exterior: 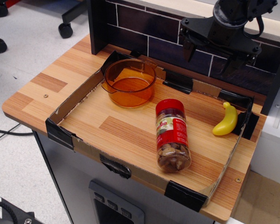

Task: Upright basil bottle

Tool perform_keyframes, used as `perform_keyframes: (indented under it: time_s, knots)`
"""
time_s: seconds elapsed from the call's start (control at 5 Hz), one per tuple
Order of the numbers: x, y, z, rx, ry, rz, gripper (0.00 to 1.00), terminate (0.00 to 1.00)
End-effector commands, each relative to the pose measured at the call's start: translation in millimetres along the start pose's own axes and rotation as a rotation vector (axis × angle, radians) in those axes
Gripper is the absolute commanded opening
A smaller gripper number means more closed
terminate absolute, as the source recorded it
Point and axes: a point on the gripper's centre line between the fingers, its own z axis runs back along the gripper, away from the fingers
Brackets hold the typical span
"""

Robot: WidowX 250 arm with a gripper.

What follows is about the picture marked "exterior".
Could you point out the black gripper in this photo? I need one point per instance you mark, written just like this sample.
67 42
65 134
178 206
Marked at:
232 41

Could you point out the red-lidded basil spice bottle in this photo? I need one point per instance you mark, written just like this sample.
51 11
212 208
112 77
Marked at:
173 152

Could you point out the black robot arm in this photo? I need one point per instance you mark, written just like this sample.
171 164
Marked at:
243 13

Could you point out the cardboard fence with black tape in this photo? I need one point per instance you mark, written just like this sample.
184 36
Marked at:
124 139

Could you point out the dark tiled backsplash panel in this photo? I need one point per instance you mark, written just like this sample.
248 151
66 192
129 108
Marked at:
156 34

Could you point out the yellow toy banana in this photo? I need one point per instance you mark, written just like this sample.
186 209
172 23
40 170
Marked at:
229 122

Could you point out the amber glass pot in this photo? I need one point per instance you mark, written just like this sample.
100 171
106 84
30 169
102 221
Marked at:
130 82

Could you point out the white side cabinet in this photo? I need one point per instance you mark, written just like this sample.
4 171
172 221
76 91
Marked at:
266 158

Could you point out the black chair base with casters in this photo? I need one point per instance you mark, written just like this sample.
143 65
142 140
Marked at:
65 29

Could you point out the grey control panel with buttons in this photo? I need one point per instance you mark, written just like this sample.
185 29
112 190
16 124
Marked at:
110 208

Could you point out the black equipment at bottom left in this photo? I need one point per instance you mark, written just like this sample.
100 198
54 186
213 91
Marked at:
11 214

